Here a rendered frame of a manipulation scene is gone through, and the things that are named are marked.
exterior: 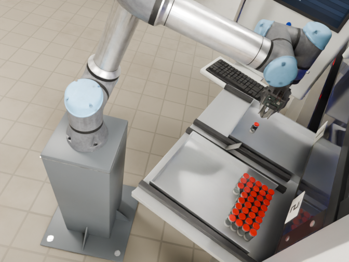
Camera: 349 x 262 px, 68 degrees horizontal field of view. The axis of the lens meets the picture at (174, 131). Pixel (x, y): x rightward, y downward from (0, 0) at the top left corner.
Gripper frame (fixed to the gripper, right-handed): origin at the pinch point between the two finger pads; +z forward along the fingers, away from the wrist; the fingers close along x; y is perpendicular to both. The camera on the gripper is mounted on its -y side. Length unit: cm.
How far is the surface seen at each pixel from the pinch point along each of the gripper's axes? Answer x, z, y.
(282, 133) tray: 10.5, 10.3, -8.0
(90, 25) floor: -202, 97, -109
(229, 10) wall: -96, 73, -236
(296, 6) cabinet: -13, -21, -49
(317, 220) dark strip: 20, -17, 43
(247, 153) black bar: 2.7, 8.5, 13.5
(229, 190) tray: 3.6, 10.3, 29.9
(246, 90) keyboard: -12.5, 15.4, -29.3
